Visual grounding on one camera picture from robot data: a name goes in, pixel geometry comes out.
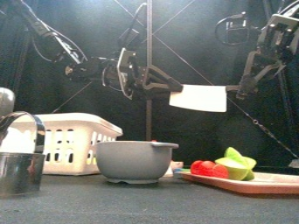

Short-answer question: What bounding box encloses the white plastic slotted basket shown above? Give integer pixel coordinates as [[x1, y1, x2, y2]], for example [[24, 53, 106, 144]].
[[6, 112, 125, 177]]

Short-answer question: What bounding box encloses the small blue green toy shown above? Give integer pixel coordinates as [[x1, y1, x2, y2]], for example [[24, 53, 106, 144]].
[[173, 168, 193, 179]]

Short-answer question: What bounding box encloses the red toy fruit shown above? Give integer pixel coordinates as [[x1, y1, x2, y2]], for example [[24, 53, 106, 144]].
[[190, 159, 230, 179]]

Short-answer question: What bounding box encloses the grey rounded metal vessel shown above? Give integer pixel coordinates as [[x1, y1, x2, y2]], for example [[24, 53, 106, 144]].
[[0, 87, 16, 119]]

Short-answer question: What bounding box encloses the pink cutting board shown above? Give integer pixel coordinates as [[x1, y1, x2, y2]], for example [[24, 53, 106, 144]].
[[179, 171, 299, 195]]

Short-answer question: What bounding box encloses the vertical metal frame pole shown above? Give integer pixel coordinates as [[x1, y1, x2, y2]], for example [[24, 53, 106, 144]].
[[145, 0, 155, 143]]

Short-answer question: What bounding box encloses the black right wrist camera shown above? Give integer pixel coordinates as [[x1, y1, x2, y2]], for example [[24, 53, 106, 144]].
[[226, 12, 251, 46]]

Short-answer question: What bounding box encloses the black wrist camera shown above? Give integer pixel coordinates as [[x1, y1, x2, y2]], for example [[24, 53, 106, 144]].
[[117, 27, 143, 51], [226, 12, 251, 46]]

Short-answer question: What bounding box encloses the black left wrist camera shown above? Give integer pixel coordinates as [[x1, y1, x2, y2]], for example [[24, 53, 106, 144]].
[[117, 27, 143, 51]]

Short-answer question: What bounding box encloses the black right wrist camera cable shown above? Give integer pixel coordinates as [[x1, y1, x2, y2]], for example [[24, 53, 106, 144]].
[[214, 16, 235, 46]]

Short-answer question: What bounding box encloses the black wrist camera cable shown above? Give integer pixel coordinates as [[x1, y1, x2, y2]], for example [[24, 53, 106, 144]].
[[214, 16, 235, 46], [131, 2, 150, 30]]

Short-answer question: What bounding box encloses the black left wrist camera cable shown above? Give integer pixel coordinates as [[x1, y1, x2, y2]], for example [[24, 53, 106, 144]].
[[131, 2, 150, 30]]

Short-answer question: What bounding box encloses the grey bowl with rim handle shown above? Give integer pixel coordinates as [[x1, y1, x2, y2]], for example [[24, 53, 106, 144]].
[[95, 140, 181, 185]]

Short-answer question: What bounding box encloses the shiny steel pot with handle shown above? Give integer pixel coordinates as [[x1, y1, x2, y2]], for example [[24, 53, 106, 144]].
[[0, 110, 47, 197]]

